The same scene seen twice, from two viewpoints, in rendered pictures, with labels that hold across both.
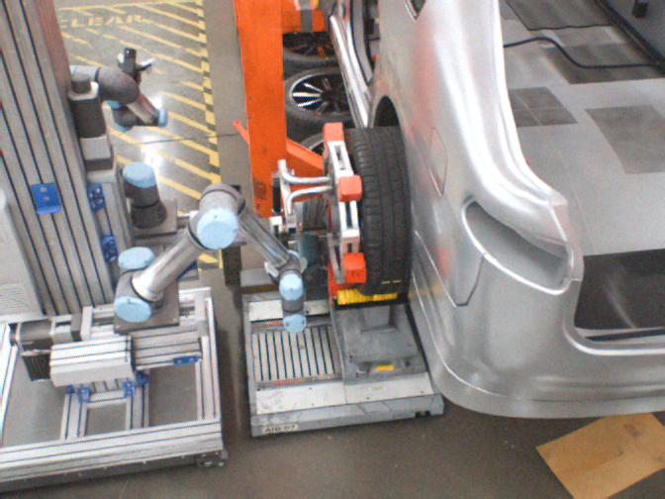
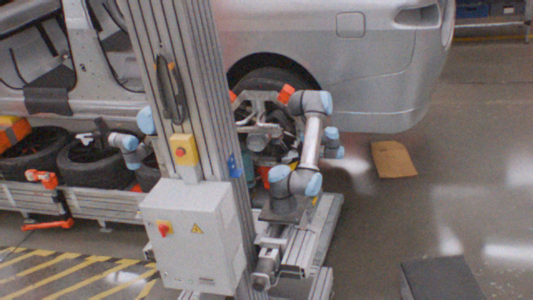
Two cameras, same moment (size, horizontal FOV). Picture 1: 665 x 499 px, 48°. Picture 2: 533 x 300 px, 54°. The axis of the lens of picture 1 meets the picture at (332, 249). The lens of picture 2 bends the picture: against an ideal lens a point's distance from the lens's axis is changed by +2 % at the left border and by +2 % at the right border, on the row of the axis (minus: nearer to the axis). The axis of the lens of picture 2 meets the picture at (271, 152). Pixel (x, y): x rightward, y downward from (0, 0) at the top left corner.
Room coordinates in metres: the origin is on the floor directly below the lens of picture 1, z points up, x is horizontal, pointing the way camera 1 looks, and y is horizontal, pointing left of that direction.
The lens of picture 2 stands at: (0.74, 2.50, 2.42)
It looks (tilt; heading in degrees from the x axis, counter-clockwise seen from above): 30 degrees down; 301
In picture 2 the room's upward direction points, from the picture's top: 9 degrees counter-clockwise
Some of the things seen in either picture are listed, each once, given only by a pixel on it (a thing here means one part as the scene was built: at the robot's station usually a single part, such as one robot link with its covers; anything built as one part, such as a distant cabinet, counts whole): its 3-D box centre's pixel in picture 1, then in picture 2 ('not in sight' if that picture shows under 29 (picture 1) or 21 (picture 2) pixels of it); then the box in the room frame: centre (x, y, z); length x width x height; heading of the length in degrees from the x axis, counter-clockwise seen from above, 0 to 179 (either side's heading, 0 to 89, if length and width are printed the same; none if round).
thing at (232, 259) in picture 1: (231, 247); not in sight; (2.84, 0.52, 0.21); 0.10 x 0.10 x 0.42; 8
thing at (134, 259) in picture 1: (138, 269); (281, 180); (1.83, 0.65, 0.98); 0.13 x 0.12 x 0.14; 5
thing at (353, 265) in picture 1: (353, 267); not in sight; (1.99, -0.08, 0.85); 0.09 x 0.08 x 0.07; 8
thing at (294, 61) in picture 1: (317, 55); (32, 154); (4.59, 0.11, 0.39); 0.66 x 0.66 x 0.24
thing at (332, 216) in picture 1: (321, 216); (260, 135); (2.29, 0.04, 0.85); 0.21 x 0.14 x 0.14; 98
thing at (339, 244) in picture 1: (339, 214); (264, 129); (2.30, -0.03, 0.85); 0.54 x 0.07 x 0.54; 8
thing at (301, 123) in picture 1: (332, 110); (102, 159); (3.88, 0.01, 0.39); 0.66 x 0.66 x 0.24
